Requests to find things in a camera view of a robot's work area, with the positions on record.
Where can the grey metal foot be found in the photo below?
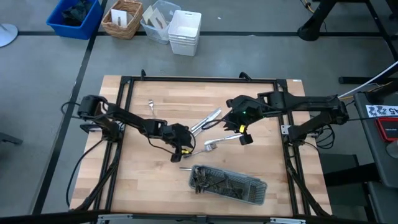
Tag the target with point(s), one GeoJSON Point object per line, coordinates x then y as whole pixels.
{"type": "Point", "coordinates": [11, 138]}

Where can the black clamp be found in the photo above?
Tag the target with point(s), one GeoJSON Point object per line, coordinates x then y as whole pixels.
{"type": "Point", "coordinates": [245, 75]}
{"type": "Point", "coordinates": [143, 74]}

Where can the beige cardboard card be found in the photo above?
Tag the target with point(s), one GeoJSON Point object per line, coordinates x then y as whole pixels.
{"type": "Point", "coordinates": [155, 18]}

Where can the blue plastic bin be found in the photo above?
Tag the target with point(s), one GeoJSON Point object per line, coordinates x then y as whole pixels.
{"type": "Point", "coordinates": [77, 32]}

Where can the black table foot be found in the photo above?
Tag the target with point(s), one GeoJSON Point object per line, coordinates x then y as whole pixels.
{"type": "Point", "coordinates": [351, 175]}

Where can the black cloth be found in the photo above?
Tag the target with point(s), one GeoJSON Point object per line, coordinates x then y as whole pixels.
{"type": "Point", "coordinates": [76, 14]}

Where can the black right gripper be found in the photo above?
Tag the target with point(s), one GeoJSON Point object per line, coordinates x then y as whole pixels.
{"type": "Point", "coordinates": [244, 135]}

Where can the stacked white plastic bins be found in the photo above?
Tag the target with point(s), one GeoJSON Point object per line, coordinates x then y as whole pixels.
{"type": "Point", "coordinates": [185, 31]}

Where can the dark grey side table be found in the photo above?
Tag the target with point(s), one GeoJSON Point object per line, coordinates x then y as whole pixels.
{"type": "Point", "coordinates": [373, 161]}

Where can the white label card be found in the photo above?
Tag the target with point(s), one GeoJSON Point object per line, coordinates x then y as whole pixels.
{"type": "Point", "coordinates": [119, 17]}

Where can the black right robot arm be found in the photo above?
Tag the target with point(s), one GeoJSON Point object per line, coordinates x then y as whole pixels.
{"type": "Point", "coordinates": [311, 104]}

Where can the grey mesh cutlery basket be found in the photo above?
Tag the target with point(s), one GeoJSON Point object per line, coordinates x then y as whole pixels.
{"type": "Point", "coordinates": [256, 191]}

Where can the clear plastic bin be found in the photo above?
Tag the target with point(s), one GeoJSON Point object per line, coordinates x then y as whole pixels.
{"type": "Point", "coordinates": [149, 32]}

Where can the grey round disc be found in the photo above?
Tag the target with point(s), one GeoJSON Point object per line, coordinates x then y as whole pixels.
{"type": "Point", "coordinates": [393, 149]}

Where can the red black device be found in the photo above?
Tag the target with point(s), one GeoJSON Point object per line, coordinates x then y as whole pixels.
{"type": "Point", "coordinates": [388, 129]}

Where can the black metal bar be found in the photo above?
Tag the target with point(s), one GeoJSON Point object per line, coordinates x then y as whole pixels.
{"type": "Point", "coordinates": [351, 80]}

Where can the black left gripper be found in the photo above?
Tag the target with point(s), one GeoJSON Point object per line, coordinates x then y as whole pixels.
{"type": "Point", "coordinates": [180, 138]}

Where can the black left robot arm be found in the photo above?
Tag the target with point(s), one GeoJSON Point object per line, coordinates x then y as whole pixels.
{"type": "Point", "coordinates": [130, 118]}

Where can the small silver fork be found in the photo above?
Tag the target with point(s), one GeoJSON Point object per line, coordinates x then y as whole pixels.
{"type": "Point", "coordinates": [151, 105]}

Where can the black metal table frame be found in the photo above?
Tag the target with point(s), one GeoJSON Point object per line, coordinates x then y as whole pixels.
{"type": "Point", "coordinates": [202, 79]}

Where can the silver knife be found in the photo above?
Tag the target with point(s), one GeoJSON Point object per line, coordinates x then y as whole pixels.
{"type": "Point", "coordinates": [213, 114]}
{"type": "Point", "coordinates": [224, 137]}
{"type": "Point", "coordinates": [185, 169]}
{"type": "Point", "coordinates": [215, 117]}

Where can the silver metal bracket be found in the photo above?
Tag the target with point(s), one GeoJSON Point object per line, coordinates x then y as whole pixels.
{"type": "Point", "coordinates": [115, 217]}
{"type": "Point", "coordinates": [287, 221]}

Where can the white printed label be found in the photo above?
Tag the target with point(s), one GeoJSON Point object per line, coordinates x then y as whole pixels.
{"type": "Point", "coordinates": [381, 111]}

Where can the white round floor base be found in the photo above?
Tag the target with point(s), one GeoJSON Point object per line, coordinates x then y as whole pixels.
{"type": "Point", "coordinates": [6, 34]}

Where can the black stand base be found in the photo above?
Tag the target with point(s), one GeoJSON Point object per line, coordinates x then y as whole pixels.
{"type": "Point", "coordinates": [311, 31]}

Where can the silver mounting plate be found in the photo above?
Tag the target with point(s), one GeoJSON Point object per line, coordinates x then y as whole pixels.
{"type": "Point", "coordinates": [285, 129]}

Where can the wicker basket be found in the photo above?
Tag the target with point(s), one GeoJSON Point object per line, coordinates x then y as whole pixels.
{"type": "Point", "coordinates": [122, 31]}

